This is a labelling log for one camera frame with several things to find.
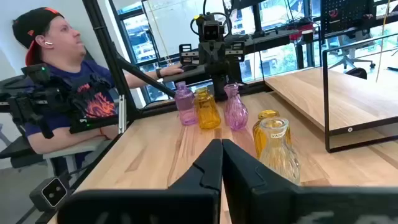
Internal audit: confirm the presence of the black depth camera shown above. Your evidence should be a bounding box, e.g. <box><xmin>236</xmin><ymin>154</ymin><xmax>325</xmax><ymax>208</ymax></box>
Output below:
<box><xmin>29</xmin><ymin>175</ymin><xmax>70</xmax><ymax>213</ymax></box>

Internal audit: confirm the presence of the wooden shelf black frame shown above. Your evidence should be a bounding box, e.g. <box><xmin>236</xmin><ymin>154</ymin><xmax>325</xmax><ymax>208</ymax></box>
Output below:
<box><xmin>264</xmin><ymin>32</ymin><xmax>398</xmax><ymax>154</ymax></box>

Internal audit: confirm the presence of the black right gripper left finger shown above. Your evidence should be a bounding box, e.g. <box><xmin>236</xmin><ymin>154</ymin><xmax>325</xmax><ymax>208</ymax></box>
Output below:
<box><xmin>57</xmin><ymin>138</ymin><xmax>224</xmax><ymax>224</ymax></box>

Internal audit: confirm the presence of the person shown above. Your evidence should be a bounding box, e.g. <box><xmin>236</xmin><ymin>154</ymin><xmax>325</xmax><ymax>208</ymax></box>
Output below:
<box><xmin>11</xmin><ymin>6</ymin><xmax>185</xmax><ymax>156</ymax></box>

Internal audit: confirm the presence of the white metal bracket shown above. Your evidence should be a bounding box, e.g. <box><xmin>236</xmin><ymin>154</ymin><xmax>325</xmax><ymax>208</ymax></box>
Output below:
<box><xmin>118</xmin><ymin>94</ymin><xmax>127</xmax><ymax>134</ymax></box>

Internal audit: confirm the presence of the large amber ribbed vase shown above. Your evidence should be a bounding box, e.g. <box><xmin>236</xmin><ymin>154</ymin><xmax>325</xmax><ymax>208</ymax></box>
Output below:
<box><xmin>194</xmin><ymin>86</ymin><xmax>222</xmax><ymax>131</ymax></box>

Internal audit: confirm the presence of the small amber ribbed vase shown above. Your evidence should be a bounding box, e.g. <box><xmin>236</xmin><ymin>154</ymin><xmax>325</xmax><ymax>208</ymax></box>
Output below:
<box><xmin>252</xmin><ymin>109</ymin><xmax>293</xmax><ymax>159</ymax></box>

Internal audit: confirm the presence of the black pegboard panel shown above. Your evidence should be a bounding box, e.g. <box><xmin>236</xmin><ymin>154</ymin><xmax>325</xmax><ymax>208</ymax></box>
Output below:
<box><xmin>320</xmin><ymin>0</ymin><xmax>376</xmax><ymax>37</ymax></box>

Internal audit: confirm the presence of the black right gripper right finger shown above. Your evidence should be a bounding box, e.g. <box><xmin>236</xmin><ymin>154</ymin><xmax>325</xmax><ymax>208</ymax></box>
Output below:
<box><xmin>221</xmin><ymin>138</ymin><xmax>398</xmax><ymax>224</ymax></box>

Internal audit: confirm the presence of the pink ringed bottle vase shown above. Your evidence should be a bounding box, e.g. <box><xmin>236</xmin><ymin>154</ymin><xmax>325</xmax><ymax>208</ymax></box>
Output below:
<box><xmin>174</xmin><ymin>81</ymin><xmax>198</xmax><ymax>126</ymax></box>

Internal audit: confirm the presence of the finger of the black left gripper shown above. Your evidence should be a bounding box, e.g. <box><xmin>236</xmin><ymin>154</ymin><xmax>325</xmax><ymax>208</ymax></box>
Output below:
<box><xmin>225</xmin><ymin>41</ymin><xmax>246</xmax><ymax>62</ymax></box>
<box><xmin>178</xmin><ymin>43</ymin><xmax>200</xmax><ymax>65</ymax></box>

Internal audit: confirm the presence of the pink fluted vase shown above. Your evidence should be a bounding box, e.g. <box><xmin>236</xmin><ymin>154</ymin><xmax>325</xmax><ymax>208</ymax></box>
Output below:
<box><xmin>223</xmin><ymin>83</ymin><xmax>249</xmax><ymax>131</ymax></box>

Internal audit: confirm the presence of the yellow cable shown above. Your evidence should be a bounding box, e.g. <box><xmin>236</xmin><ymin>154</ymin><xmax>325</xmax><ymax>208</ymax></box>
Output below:
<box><xmin>374</xmin><ymin>0</ymin><xmax>391</xmax><ymax>83</ymax></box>

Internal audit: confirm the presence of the clear faceted vase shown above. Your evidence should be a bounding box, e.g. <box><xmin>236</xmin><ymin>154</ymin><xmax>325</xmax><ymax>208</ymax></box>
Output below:
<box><xmin>258</xmin><ymin>116</ymin><xmax>302</xmax><ymax>187</ymax></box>

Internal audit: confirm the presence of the black standing desk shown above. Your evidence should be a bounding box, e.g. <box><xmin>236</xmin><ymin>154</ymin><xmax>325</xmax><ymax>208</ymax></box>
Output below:
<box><xmin>229</xmin><ymin>28</ymin><xmax>300</xmax><ymax>56</ymax></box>

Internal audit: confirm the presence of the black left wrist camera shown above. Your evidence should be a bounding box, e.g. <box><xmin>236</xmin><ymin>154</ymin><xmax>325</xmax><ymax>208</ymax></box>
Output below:
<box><xmin>201</xmin><ymin>12</ymin><xmax>224</xmax><ymax>42</ymax></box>

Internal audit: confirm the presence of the black office chair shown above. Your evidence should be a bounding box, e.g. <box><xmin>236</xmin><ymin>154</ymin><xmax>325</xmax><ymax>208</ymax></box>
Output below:
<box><xmin>328</xmin><ymin>33</ymin><xmax>377</xmax><ymax>71</ymax></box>

